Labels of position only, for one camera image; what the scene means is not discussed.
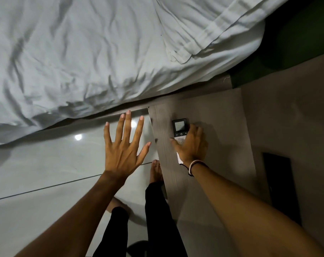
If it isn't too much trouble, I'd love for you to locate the white wrist band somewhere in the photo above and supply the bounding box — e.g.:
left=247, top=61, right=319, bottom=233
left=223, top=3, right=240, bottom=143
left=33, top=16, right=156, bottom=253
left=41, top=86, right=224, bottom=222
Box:
left=188, top=160, right=199, bottom=177

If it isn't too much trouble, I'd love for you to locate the person's right hand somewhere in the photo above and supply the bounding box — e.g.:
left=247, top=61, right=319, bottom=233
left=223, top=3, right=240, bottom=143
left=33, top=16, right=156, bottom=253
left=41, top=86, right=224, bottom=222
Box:
left=169, top=124, right=208, bottom=169

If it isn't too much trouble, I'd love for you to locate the person's left hand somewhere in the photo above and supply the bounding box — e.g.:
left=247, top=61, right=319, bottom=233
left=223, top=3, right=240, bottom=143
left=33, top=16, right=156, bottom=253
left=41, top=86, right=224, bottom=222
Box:
left=103, top=110, right=152, bottom=183

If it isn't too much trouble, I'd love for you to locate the white bed sheet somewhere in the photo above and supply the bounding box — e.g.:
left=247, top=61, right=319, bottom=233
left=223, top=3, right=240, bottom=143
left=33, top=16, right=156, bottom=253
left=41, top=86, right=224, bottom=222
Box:
left=0, top=0, right=267, bottom=148

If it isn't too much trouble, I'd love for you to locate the person's foot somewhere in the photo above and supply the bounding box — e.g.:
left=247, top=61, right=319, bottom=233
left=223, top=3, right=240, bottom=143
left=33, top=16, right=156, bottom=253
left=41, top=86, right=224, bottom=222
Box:
left=106, top=197, right=131, bottom=215
left=150, top=160, right=164, bottom=184

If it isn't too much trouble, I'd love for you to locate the green headboard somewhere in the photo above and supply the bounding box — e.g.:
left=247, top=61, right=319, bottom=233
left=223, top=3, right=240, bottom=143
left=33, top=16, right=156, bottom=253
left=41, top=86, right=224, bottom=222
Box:
left=228, top=0, right=324, bottom=89

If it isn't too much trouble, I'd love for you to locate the grey wooden bedside table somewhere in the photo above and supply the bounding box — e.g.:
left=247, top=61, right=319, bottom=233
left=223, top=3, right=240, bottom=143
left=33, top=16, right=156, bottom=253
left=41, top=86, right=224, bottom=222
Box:
left=148, top=88, right=271, bottom=257

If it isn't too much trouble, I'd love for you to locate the black wrist band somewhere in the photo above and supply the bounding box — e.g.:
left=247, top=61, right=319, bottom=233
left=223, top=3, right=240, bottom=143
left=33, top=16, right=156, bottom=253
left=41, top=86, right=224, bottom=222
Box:
left=179, top=161, right=209, bottom=172

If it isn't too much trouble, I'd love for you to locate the person's right forearm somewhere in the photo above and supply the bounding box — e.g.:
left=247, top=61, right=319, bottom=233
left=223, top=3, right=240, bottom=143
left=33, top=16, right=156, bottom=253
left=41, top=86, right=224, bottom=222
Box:
left=189, top=164, right=324, bottom=257

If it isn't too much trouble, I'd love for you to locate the person's left forearm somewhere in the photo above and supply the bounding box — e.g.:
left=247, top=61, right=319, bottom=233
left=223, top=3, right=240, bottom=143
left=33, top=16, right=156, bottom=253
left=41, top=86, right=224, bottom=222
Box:
left=14, top=171, right=128, bottom=257

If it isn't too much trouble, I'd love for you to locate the person's leg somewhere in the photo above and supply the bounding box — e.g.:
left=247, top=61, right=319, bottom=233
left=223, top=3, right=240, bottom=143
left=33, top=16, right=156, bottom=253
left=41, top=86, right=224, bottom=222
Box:
left=145, top=181, right=188, bottom=257
left=93, top=206, right=130, bottom=257

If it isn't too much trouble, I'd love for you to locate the person's left leg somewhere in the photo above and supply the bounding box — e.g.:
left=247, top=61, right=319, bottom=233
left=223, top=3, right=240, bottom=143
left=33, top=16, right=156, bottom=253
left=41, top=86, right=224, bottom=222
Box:
left=93, top=206, right=130, bottom=257

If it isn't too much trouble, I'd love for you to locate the white remote with dark screen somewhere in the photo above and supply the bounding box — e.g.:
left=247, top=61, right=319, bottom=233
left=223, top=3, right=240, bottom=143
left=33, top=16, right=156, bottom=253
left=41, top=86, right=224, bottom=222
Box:
left=172, top=118, right=188, bottom=165

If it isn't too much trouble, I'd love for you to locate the person's left foot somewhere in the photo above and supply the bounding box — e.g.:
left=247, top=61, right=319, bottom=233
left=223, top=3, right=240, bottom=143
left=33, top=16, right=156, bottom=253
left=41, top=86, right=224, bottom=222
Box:
left=106, top=197, right=131, bottom=215

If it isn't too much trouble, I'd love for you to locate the person's right leg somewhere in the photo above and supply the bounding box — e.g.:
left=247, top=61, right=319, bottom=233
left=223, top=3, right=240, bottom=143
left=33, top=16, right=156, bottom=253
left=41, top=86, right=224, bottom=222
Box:
left=145, top=181, right=188, bottom=257

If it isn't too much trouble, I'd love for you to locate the white folded duvet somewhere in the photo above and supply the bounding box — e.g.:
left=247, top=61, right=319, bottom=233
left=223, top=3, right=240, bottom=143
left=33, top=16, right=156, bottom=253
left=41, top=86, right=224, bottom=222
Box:
left=151, top=0, right=293, bottom=64

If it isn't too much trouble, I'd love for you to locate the person's right foot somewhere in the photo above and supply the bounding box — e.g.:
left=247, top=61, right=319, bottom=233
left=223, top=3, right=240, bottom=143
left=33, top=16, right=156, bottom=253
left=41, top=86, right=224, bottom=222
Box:
left=150, top=160, right=164, bottom=184

